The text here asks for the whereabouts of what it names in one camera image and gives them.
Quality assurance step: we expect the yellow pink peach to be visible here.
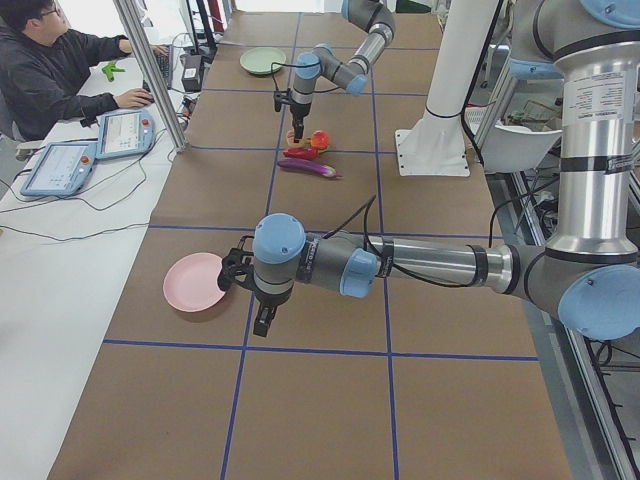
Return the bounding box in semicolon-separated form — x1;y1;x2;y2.
285;129;309;148

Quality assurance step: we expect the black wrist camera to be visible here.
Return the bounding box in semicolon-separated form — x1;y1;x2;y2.
273;88;292;112
217;235;255;292

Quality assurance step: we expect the blue teach pendant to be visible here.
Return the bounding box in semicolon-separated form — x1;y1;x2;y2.
96;110;155;160
20;142;97;197

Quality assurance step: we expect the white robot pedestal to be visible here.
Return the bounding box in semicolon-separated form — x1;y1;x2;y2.
395;0;502;177

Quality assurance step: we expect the red chili pepper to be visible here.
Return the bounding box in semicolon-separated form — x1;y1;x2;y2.
283;147;320;161

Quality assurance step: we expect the purple eggplant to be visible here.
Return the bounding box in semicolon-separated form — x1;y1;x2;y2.
277;158;342;179

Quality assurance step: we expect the seated person in black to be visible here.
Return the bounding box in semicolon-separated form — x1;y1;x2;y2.
1;1;145;141

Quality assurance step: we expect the green toy object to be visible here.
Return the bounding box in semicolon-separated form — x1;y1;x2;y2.
101;61;125;83

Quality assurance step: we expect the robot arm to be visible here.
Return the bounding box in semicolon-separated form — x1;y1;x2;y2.
282;1;395;140
241;1;639;341

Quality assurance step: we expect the near blue teach pendant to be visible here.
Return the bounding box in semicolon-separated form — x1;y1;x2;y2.
20;142;97;197

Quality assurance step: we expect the black keyboard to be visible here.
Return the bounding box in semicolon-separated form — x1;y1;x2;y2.
154;45;173;89

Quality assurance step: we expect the far blue teach pendant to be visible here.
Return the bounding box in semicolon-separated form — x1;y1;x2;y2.
96;110;155;160

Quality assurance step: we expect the pink plate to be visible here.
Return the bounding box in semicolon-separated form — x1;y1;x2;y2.
163;252;225;313

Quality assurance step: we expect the aluminium frame post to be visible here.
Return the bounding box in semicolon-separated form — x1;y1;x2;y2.
113;0;187;153

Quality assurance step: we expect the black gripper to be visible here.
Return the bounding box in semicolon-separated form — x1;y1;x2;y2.
291;102;311;140
253;288;293;336

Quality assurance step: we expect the white chair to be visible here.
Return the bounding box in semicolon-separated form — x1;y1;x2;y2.
481;124;562;174

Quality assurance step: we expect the black power adapter box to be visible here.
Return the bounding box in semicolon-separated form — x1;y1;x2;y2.
181;55;203;92

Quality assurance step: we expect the light green plate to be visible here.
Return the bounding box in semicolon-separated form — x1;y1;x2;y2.
239;47;287;76

